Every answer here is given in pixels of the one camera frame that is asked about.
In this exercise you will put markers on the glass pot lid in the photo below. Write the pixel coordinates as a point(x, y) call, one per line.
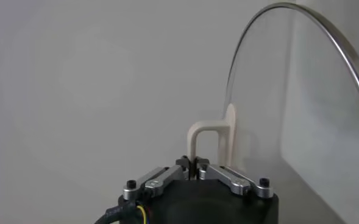
point(228, 128)

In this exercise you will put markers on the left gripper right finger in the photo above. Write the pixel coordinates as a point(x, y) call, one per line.
point(234, 181)

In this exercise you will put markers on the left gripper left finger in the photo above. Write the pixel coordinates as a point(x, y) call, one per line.
point(158, 181)

